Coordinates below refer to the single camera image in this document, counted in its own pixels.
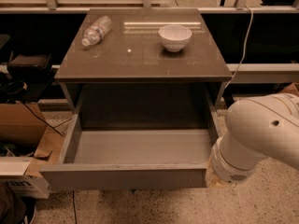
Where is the grey top drawer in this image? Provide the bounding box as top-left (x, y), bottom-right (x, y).
top-left (41, 84), bottom-right (219, 190)

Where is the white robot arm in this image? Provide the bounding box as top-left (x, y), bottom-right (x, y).
top-left (205, 93), bottom-right (299, 188)

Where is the grey drawer cabinet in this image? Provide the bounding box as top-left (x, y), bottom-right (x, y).
top-left (53, 7), bottom-right (234, 133)

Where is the cardboard box at right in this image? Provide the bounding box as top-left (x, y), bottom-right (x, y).
top-left (280, 82), bottom-right (299, 97)

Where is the white ceramic bowl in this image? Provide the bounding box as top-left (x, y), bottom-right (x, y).
top-left (158, 24), bottom-right (192, 52)

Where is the clear plastic water bottle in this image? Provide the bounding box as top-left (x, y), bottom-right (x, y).
top-left (81, 16), bottom-right (112, 47)

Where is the open cardboard box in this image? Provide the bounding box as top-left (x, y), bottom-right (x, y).
top-left (0, 103), bottom-right (64, 199)

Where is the black tray stand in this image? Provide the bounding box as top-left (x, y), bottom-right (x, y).
top-left (7, 53), bottom-right (53, 102)

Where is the black cable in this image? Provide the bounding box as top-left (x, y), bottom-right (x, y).
top-left (21, 101), bottom-right (78, 224)

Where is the white cable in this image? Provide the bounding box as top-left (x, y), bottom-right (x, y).
top-left (223, 5), bottom-right (254, 91)

